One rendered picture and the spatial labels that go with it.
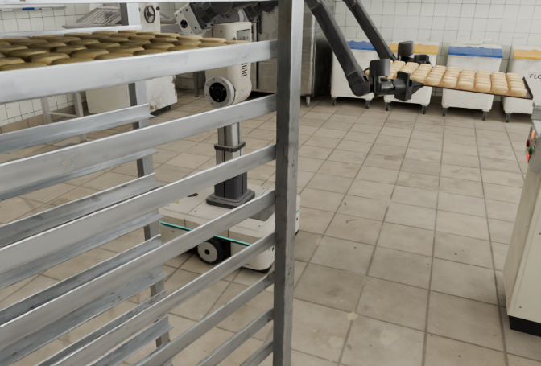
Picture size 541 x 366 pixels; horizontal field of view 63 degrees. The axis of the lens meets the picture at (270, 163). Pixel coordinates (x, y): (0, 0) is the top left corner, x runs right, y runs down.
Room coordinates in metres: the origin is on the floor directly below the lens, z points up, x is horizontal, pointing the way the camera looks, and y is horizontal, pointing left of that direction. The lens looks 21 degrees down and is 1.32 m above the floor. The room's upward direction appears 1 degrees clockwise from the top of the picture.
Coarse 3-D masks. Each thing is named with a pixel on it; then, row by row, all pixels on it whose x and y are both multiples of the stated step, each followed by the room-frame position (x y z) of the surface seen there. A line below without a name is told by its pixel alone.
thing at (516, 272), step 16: (528, 176) 1.70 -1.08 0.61; (528, 192) 1.63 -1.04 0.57; (528, 208) 1.56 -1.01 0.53; (528, 224) 1.49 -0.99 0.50; (512, 240) 1.72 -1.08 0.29; (528, 240) 1.47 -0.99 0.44; (512, 256) 1.64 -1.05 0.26; (528, 256) 1.46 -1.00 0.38; (512, 272) 1.56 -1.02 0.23; (528, 272) 1.46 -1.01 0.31; (512, 288) 1.49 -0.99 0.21; (528, 288) 1.45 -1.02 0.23; (512, 304) 1.47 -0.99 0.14; (528, 304) 1.45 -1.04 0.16; (512, 320) 1.49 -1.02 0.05; (528, 320) 1.47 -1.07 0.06
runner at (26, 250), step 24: (216, 168) 0.64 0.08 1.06; (240, 168) 0.68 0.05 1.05; (144, 192) 0.54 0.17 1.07; (168, 192) 0.57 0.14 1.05; (192, 192) 0.60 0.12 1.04; (96, 216) 0.48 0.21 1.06; (120, 216) 0.51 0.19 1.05; (24, 240) 0.42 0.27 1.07; (48, 240) 0.44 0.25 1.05; (72, 240) 0.46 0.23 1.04; (0, 264) 0.40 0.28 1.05; (24, 264) 0.41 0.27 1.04
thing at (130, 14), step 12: (120, 12) 1.04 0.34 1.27; (132, 12) 1.03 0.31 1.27; (132, 24) 1.03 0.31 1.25; (132, 84) 1.03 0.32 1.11; (144, 84) 1.04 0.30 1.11; (132, 96) 1.03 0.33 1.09; (144, 96) 1.04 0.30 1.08; (144, 120) 1.03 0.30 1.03; (144, 168) 1.02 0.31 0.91; (144, 228) 1.03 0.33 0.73; (156, 228) 1.03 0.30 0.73; (156, 288) 1.02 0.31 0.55; (168, 336) 1.04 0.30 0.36; (168, 360) 1.03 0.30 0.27
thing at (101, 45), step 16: (96, 32) 0.90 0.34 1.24; (112, 32) 0.90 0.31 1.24; (128, 32) 0.93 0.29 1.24; (144, 32) 0.91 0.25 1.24; (0, 48) 0.64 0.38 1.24; (16, 48) 0.64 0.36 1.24; (32, 48) 0.68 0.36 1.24; (48, 48) 0.68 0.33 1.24; (64, 48) 0.65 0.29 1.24; (80, 48) 0.65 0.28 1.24; (96, 48) 0.68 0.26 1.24; (112, 48) 0.65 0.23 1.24; (128, 48) 0.65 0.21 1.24; (144, 48) 0.69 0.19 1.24; (160, 48) 0.69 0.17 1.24; (176, 48) 0.66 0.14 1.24; (192, 48) 0.66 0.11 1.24; (0, 64) 0.51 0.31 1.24; (16, 64) 0.50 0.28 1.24; (32, 64) 0.50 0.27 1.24; (48, 64) 0.56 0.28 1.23
